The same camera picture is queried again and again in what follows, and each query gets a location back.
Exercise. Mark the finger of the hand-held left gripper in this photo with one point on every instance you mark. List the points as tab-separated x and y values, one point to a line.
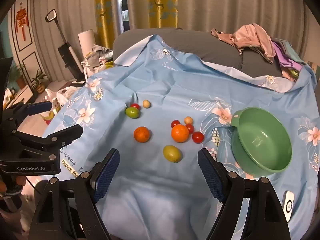
67	133
38	107

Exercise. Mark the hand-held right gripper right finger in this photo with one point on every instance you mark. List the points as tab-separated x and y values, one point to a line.
210	177

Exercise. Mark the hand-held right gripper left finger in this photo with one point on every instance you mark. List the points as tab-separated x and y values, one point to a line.
107	177

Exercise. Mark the yellow-green oval fruit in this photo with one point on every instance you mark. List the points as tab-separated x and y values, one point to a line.
172	153

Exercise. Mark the orange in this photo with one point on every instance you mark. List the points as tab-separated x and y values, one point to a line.
180	133
142	134

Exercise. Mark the green plastic bowl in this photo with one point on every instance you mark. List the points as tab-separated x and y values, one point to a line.
262	155

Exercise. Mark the small beige round fruit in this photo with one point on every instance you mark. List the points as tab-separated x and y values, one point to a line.
188	120
146	103

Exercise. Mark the orange fruit back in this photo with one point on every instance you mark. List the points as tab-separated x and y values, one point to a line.
132	112

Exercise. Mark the person's left hand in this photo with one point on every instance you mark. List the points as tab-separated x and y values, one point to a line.
18	180

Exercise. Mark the white low cabinet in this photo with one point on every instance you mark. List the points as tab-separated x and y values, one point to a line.
21	95

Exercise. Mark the white plastic bag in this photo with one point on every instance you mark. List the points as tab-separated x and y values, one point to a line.
60	95

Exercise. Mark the potted plant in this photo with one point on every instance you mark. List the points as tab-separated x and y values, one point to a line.
38	81
18	76

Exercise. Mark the red cherry tomato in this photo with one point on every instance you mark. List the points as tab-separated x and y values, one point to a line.
135	105
197	137
175	123
191	128

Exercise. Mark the upright vacuum cleaner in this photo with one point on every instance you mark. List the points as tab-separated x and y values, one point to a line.
68	57

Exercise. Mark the pile of clothes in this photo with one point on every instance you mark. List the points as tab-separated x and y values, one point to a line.
96	57

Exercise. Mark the white cylinder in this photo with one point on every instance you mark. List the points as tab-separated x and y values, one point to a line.
87	42

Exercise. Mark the blue floral blanket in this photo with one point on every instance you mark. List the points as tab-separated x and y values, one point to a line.
162	85

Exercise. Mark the grey pleated curtain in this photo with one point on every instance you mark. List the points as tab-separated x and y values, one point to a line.
70	5
237	2

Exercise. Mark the yellow patterned curtain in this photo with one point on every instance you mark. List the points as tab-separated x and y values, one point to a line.
107	10
162	5

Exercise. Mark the grey sofa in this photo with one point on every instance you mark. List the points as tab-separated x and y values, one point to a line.
200	45

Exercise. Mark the purple cloth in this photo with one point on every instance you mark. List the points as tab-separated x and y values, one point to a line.
285	57

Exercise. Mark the pink garment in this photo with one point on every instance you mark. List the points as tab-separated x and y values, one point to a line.
250	36

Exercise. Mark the red knot wall ornament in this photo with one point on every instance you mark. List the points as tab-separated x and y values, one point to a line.
21	17

